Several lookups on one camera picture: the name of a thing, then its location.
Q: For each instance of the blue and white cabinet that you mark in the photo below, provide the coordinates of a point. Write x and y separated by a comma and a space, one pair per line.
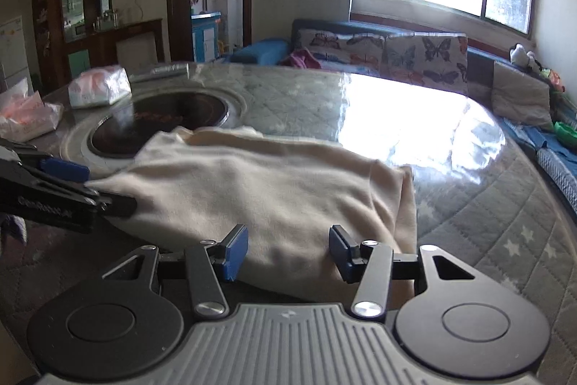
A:
205, 37

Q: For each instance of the colourful plush toy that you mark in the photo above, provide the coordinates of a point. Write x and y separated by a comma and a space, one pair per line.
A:
553, 79

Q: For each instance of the long butterfly print cushion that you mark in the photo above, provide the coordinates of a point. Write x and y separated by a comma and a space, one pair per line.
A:
342, 44

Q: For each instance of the white remote control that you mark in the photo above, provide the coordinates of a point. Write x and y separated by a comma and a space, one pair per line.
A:
160, 71

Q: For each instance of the round black built-in burner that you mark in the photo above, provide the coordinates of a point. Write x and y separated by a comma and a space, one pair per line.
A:
180, 114

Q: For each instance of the panda plush toy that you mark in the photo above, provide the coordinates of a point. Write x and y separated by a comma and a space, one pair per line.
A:
523, 56

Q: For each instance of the blue sofa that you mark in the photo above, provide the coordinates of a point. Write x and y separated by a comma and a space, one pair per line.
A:
266, 51

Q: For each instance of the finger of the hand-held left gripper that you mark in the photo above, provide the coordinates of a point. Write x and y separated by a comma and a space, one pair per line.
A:
67, 169
117, 205

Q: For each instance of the wooden chair with pale back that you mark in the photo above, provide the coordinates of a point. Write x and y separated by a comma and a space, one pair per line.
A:
137, 49

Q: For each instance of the white refrigerator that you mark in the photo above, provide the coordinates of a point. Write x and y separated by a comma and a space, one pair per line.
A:
13, 51

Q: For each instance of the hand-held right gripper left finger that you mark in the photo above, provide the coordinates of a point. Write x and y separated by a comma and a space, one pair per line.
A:
236, 252

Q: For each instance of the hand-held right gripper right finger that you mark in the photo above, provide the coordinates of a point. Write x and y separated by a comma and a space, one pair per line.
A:
340, 254

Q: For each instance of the translucent white plastic bag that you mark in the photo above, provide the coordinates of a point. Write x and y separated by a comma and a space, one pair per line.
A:
99, 87
27, 116

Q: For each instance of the large butterfly print cushion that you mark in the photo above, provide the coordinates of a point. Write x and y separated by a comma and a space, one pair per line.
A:
428, 60

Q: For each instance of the plain grey cushion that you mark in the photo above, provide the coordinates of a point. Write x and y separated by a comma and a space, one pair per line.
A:
518, 96

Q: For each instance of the blue checked cloth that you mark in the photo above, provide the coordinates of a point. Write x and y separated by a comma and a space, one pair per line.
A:
559, 175

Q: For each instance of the dark wooden sideboard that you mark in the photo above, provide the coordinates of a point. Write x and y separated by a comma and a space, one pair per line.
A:
103, 44

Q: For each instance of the green bowl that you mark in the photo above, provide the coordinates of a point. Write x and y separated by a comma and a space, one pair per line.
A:
565, 133

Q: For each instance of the dark wooden display cabinet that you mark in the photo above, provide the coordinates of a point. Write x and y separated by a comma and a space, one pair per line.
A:
53, 19

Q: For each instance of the pink fleece garment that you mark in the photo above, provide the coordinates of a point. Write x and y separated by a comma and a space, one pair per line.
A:
300, 60

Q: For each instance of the cream cloth garment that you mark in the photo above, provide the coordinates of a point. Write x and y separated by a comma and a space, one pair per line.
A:
248, 186

